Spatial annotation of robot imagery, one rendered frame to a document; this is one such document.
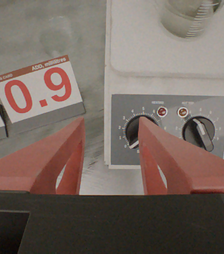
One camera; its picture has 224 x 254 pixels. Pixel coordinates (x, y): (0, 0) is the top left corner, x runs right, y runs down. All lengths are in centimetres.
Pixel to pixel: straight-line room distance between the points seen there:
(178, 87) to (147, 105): 3
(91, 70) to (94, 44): 4
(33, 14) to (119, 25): 18
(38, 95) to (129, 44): 12
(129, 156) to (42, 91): 13
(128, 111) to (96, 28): 16
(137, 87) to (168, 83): 3
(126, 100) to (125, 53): 4
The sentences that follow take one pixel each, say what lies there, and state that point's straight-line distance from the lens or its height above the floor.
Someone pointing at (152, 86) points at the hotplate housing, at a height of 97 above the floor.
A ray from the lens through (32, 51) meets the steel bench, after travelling 33.
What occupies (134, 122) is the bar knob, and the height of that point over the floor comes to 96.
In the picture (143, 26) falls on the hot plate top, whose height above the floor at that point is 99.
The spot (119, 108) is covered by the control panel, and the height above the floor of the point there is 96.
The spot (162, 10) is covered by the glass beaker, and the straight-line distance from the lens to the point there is 21.
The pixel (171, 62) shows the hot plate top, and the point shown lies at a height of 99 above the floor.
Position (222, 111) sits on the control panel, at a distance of 23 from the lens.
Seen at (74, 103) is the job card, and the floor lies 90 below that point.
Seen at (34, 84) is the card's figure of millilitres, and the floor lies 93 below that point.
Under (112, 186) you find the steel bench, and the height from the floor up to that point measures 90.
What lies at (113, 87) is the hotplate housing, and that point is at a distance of 21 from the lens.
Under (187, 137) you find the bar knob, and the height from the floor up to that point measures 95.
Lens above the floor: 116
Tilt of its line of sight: 76 degrees down
